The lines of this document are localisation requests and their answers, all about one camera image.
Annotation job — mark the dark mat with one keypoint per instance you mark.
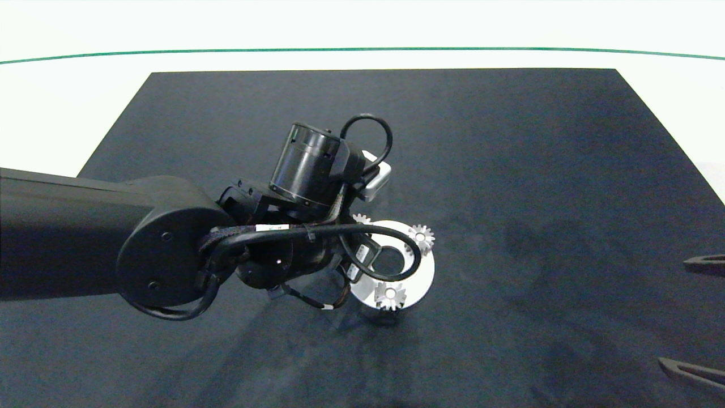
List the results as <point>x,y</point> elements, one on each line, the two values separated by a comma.
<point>510,170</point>

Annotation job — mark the small steel planetary gear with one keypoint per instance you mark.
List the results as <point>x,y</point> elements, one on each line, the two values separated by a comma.
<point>399,296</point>
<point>429,235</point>
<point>362,219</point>

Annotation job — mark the silver boxy wrist camera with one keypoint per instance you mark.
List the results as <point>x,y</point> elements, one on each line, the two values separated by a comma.
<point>378,180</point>

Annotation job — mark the round white carrier plate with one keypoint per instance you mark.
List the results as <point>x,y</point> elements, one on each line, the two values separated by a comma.
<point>418,289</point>

